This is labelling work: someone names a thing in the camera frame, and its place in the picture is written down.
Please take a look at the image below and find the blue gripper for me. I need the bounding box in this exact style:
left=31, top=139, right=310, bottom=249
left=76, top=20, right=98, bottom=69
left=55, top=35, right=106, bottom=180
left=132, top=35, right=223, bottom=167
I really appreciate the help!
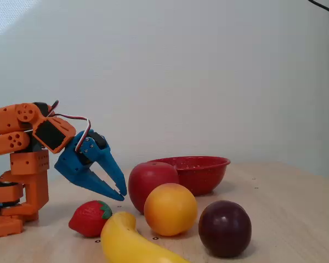
left=54, top=129, right=128, bottom=202

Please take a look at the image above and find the orange yellow peach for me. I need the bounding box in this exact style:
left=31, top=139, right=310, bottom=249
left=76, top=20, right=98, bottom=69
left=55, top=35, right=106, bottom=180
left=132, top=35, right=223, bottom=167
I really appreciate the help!
left=144, top=182, right=198, bottom=237

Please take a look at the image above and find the yellow banana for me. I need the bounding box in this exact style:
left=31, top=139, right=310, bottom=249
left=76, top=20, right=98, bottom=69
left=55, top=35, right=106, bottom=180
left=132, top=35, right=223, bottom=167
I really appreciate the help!
left=100, top=211, right=191, bottom=263

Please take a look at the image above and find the red strawberry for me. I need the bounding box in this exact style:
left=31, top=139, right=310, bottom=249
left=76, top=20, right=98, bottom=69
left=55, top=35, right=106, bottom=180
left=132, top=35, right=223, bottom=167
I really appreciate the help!
left=68, top=200, right=113, bottom=238

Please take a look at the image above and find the orange robot base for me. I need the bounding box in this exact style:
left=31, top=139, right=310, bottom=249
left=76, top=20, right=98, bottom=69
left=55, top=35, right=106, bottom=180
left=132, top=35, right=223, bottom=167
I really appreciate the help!
left=0, top=173, right=39, bottom=239

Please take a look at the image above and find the white red black servo cable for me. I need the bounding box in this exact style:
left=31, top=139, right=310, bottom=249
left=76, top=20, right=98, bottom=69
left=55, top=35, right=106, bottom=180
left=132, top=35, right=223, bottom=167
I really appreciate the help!
left=47, top=100, right=92, bottom=153

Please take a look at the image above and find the red apple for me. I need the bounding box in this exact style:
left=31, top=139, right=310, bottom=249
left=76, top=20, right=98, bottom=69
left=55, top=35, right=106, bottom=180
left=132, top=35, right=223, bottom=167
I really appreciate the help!
left=128, top=161, right=180, bottom=215

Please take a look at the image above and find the dark purple plum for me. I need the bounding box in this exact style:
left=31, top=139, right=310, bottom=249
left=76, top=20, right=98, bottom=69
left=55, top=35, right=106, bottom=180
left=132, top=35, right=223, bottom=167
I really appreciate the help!
left=198, top=199, right=252, bottom=258

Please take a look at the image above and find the red speckled bowl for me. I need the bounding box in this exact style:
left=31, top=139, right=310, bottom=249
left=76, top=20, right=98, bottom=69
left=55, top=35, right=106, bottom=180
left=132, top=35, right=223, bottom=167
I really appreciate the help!
left=146, top=156, right=231, bottom=197

